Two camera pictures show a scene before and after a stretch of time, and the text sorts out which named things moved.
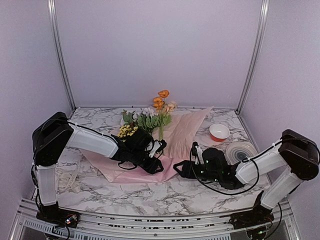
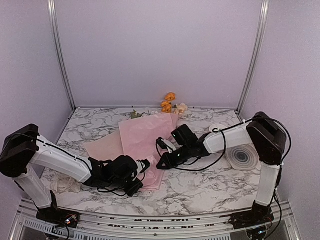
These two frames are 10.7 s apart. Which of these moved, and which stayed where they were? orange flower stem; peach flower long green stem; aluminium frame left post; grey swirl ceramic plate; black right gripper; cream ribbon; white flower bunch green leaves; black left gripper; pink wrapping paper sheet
Moved: black right gripper; orange flower stem; white flower bunch green leaves; black left gripper; peach flower long green stem; pink wrapping paper sheet
Stayed: cream ribbon; grey swirl ceramic plate; aluminium frame left post
